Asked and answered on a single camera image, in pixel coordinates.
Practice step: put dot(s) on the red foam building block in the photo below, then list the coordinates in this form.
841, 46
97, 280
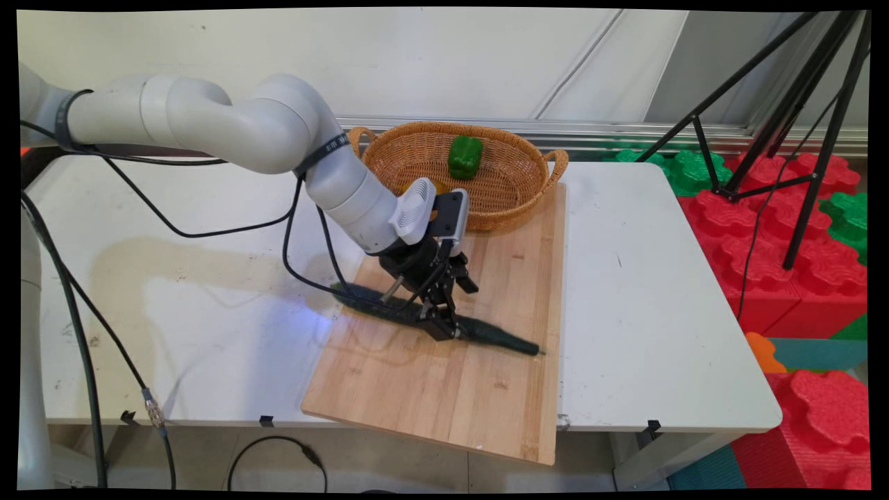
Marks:
833, 173
771, 292
819, 430

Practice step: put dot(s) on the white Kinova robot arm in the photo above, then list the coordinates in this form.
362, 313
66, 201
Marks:
264, 125

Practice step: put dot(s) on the orange foam piece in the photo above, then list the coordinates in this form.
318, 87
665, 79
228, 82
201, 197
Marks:
762, 354

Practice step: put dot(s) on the black tripod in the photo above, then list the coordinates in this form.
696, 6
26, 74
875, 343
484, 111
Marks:
799, 239

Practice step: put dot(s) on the yellow bell pepper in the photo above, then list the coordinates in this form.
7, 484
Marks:
442, 185

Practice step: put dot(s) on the green bell pepper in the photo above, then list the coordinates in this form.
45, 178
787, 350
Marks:
464, 158

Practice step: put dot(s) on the aluminium wall rail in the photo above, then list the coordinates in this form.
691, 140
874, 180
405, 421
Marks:
625, 135

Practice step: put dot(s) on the teal foam floor mat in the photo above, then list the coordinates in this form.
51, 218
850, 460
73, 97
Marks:
708, 472
819, 354

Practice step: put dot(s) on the bamboo cutting board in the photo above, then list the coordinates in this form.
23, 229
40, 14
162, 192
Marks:
451, 403

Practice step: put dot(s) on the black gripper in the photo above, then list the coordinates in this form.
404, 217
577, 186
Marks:
417, 264

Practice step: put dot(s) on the dark green cucumber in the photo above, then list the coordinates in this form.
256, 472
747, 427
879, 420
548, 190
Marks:
500, 337

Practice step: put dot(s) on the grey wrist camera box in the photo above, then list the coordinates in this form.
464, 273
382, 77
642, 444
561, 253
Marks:
453, 214

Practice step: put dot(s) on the white vented wrist bracket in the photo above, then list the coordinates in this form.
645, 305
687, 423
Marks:
413, 208

